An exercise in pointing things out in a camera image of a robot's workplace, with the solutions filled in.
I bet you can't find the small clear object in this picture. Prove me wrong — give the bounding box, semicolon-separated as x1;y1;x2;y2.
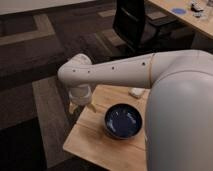
194;12;204;18

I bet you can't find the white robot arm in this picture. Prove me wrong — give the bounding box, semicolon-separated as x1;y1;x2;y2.
58;49;213;171

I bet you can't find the blue round disc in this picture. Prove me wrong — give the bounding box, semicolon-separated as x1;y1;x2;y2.
172;8;186;14

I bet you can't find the dark blue bowl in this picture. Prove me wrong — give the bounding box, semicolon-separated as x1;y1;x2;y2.
104;103;143;140

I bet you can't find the small grey white gadget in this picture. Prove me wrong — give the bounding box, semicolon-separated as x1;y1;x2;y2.
190;1;203;12

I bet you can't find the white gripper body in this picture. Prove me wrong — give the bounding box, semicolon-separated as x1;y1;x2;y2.
69;84;92;106

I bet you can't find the white sponge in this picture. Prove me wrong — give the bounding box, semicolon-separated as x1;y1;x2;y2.
129;88;145;99

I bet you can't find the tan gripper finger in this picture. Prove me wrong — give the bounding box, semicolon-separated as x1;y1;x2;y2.
69;103;75;114
88;103;96;113

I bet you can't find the wooden background desk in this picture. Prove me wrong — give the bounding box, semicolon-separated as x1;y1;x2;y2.
148;0;213;39

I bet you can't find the black office chair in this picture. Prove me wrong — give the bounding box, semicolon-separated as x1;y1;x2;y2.
110;0;176;60

